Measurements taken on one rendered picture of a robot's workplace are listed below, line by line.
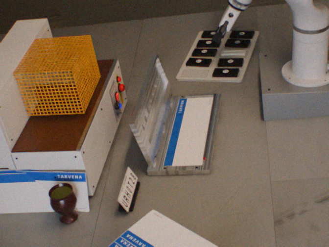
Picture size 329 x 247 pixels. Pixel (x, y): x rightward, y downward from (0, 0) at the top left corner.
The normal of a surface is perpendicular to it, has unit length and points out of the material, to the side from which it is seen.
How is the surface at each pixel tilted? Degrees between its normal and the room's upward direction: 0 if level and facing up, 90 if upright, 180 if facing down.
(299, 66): 88
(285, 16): 0
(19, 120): 90
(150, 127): 79
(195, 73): 0
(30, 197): 63
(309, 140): 0
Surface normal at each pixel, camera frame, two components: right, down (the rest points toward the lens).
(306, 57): -0.37, 0.57
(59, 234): -0.15, -0.81
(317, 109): -0.08, 0.58
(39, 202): -0.18, 0.15
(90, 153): 0.98, -0.04
